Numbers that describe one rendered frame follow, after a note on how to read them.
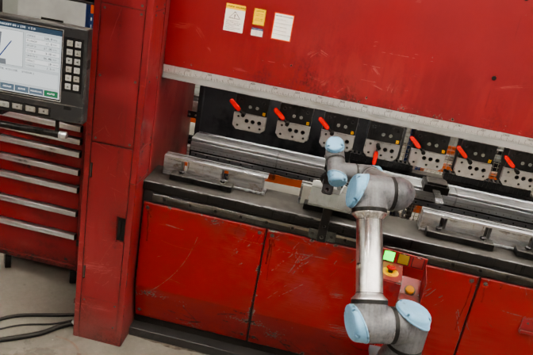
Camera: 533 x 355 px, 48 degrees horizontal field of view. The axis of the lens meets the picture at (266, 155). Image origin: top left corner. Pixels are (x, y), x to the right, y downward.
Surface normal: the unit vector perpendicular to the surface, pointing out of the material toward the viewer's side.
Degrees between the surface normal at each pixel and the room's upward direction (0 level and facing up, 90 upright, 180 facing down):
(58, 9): 90
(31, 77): 90
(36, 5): 90
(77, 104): 90
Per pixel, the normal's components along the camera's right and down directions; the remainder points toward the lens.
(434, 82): -0.16, 0.32
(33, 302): 0.16, -0.92
